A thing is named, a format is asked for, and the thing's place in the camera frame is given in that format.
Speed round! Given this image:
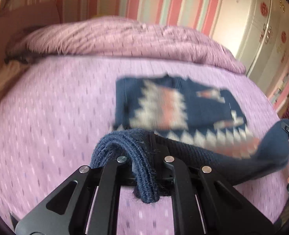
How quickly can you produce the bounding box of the navy patterned knit sweater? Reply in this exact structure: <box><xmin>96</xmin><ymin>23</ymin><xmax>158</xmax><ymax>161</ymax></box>
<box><xmin>89</xmin><ymin>75</ymin><xmax>289</xmax><ymax>203</ymax></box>

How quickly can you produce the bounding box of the purple dotted quilt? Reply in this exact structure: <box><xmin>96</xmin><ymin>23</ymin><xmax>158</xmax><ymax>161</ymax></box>
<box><xmin>12</xmin><ymin>16</ymin><xmax>246</xmax><ymax>75</ymax></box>

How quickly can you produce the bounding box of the tan pillow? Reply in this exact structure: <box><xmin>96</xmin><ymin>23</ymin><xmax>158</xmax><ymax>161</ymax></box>
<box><xmin>0</xmin><ymin>61</ymin><xmax>30</xmax><ymax>120</ymax></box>

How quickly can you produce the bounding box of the bed with purple dotted sheet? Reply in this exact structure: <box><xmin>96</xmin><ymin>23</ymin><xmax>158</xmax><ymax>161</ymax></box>
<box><xmin>0</xmin><ymin>54</ymin><xmax>289</xmax><ymax>235</ymax></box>

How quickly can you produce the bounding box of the pink padded headboard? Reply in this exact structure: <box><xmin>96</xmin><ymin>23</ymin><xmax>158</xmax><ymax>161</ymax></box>
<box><xmin>0</xmin><ymin>1</ymin><xmax>62</xmax><ymax>61</ymax></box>

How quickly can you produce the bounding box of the white wardrobe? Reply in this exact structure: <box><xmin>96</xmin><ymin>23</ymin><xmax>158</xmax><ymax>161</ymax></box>
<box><xmin>208</xmin><ymin>0</ymin><xmax>289</xmax><ymax>96</ymax></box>

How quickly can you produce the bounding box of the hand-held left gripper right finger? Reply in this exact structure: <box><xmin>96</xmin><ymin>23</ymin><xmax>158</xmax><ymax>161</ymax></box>
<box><xmin>154</xmin><ymin>155</ymin><xmax>275</xmax><ymax>235</ymax></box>

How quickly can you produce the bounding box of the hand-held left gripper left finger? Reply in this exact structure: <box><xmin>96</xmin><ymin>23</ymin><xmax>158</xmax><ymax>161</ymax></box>
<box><xmin>15</xmin><ymin>155</ymin><xmax>135</xmax><ymax>235</ymax></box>

